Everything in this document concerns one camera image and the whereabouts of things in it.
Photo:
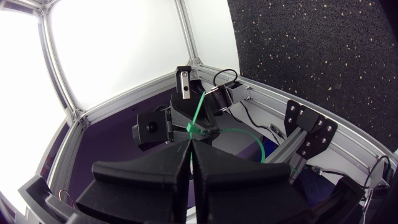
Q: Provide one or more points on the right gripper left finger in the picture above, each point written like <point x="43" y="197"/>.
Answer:
<point x="146" y="183"/>

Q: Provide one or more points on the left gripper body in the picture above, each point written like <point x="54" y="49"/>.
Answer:
<point x="183" y="81"/>

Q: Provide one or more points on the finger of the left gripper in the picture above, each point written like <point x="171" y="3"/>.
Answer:
<point x="186" y="119"/>
<point x="205" y="138"/>

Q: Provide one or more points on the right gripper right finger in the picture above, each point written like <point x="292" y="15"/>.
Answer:
<point x="242" y="186"/>

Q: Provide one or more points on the dark mat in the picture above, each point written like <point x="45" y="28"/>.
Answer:
<point x="118" y="137"/>

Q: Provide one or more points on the black speckled mat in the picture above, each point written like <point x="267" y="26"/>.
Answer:
<point x="311" y="56"/>

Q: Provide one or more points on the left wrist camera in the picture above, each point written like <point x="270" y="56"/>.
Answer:
<point x="155" y="130"/>

